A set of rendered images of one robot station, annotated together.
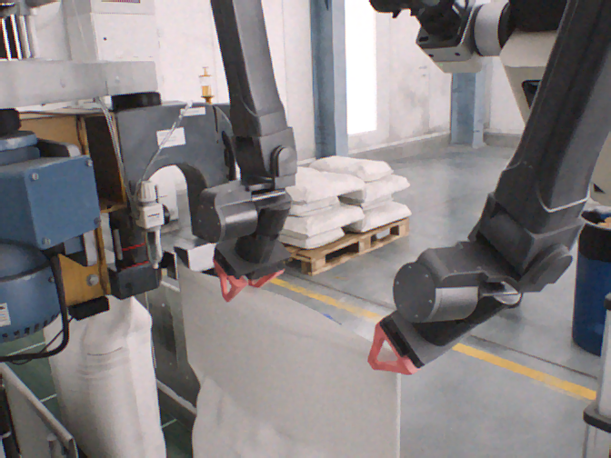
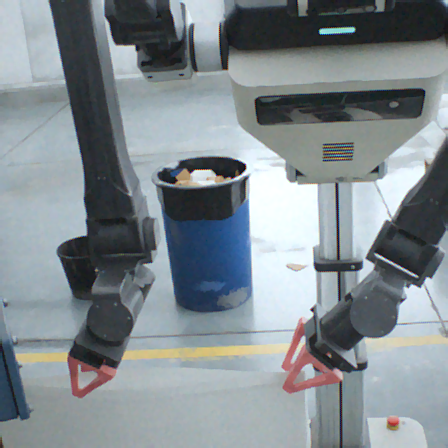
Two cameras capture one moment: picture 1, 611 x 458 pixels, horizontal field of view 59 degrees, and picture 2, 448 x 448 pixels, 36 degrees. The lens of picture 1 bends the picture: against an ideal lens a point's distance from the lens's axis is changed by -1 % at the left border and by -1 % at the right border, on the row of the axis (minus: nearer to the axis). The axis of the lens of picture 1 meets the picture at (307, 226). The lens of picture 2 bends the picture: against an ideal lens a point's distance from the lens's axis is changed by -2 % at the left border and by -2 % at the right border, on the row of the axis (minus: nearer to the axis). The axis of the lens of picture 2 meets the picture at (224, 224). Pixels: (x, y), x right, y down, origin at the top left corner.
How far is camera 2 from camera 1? 0.53 m
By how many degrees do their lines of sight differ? 39
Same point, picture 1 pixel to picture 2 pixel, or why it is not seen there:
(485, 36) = (207, 57)
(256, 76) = (122, 154)
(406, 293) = (366, 317)
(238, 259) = (106, 347)
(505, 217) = (403, 237)
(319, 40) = not seen: outside the picture
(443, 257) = (388, 281)
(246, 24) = (113, 104)
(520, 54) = (250, 73)
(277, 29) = not seen: outside the picture
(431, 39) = (156, 63)
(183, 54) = not seen: outside the picture
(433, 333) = (351, 341)
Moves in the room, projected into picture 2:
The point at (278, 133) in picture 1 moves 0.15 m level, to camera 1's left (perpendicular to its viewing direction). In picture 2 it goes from (142, 205) to (35, 245)
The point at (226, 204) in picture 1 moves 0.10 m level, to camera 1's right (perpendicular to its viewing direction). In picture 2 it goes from (125, 295) to (189, 266)
